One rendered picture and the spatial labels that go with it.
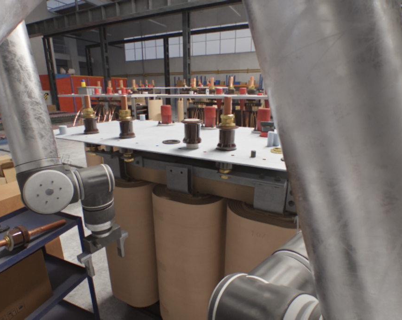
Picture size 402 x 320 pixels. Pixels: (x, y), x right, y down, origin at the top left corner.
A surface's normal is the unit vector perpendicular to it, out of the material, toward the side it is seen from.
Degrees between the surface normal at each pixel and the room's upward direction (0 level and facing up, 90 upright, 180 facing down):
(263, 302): 29
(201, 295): 90
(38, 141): 69
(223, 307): 47
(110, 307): 0
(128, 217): 90
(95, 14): 90
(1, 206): 90
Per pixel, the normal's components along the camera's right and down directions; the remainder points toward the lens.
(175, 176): -0.45, 0.26
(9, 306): 0.92, 0.11
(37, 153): 0.58, -0.13
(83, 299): 0.00, -0.96
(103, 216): 0.57, 0.24
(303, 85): -0.77, 0.22
